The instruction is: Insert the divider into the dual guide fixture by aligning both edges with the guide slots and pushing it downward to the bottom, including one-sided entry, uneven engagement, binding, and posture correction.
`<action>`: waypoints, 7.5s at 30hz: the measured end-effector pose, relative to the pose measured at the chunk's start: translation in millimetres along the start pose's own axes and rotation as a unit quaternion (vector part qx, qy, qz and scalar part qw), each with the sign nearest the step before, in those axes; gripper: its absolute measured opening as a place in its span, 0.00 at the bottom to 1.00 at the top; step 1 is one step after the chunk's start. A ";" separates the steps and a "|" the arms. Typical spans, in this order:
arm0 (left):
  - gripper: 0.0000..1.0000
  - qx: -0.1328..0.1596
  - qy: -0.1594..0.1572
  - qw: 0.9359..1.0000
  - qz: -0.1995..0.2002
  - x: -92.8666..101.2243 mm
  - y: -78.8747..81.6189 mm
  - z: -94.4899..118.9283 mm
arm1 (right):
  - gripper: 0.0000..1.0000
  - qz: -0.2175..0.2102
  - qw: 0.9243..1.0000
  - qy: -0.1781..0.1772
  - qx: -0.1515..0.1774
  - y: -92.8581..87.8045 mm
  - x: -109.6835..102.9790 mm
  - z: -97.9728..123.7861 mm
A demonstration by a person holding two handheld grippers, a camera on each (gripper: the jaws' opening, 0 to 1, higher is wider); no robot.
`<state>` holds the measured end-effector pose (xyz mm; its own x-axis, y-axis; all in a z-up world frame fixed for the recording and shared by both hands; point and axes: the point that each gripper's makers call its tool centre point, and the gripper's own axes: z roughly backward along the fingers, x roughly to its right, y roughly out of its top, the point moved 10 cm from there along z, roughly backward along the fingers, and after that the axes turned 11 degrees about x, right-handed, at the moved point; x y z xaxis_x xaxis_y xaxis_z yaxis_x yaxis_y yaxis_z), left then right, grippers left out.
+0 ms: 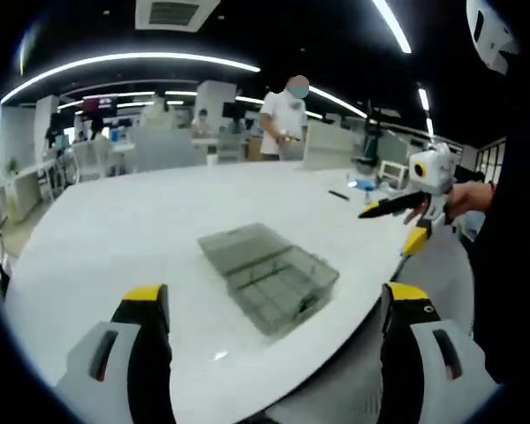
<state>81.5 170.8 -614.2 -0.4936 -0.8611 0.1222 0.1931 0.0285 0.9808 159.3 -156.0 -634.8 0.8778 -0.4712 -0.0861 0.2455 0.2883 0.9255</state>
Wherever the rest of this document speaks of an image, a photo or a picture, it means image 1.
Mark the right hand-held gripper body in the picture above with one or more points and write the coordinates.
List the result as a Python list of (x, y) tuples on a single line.
[(439, 172)]

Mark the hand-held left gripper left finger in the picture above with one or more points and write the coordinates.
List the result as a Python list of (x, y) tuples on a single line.
[(128, 375)]

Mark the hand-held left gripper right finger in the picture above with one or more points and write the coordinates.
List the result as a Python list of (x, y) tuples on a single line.
[(406, 375)]

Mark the clear plastic guide fixture box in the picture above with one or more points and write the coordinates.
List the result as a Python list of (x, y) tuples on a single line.
[(256, 252)]

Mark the person's right hand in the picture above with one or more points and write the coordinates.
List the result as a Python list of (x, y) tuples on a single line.
[(470, 199)]

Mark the clear plastic packet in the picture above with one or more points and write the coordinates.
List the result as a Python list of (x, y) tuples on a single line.
[(368, 196)]

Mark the blue packet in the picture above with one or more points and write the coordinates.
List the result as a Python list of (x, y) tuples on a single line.
[(360, 182)]

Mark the black pen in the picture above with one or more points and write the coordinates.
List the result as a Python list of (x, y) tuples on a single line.
[(339, 195)]

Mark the black tripod stand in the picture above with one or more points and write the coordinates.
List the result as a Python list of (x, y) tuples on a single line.
[(373, 132)]

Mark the white table partition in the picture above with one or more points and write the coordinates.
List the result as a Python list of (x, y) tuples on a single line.
[(329, 146)]

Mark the person's black clothing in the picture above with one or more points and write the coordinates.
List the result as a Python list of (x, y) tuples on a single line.
[(517, 221)]

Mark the white chest device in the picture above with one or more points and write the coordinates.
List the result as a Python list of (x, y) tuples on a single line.
[(490, 35)]

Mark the short ceiling light strip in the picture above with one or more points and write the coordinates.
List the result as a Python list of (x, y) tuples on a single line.
[(393, 22)]

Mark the grey desk partition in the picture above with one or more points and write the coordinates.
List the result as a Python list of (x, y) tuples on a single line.
[(163, 150)]

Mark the ceiling air vent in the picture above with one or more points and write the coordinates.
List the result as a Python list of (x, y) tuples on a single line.
[(176, 13)]

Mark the long curved ceiling light strip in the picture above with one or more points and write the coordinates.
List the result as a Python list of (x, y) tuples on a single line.
[(128, 58)]

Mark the white frame box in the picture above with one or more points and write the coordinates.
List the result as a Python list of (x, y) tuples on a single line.
[(393, 173)]

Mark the purple wall screen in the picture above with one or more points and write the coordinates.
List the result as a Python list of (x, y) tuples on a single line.
[(99, 105)]

